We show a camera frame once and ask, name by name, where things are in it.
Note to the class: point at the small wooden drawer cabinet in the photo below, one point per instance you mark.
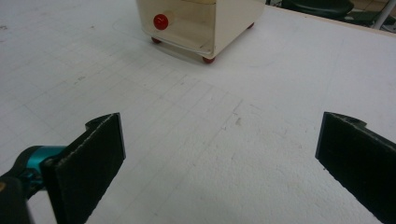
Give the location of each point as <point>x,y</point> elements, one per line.
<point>218,25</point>

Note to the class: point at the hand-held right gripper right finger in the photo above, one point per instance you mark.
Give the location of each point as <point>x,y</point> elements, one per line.
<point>358,158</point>

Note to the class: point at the wooden drawer with red knob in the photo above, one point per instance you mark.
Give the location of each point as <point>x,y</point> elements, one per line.
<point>180,23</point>

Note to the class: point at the black chair seat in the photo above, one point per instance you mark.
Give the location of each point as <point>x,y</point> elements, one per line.
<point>317,6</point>

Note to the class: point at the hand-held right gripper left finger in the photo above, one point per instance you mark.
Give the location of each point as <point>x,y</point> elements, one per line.
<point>84,168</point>

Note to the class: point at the white metal stand pole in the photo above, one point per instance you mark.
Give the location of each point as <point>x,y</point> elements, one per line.
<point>384,14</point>

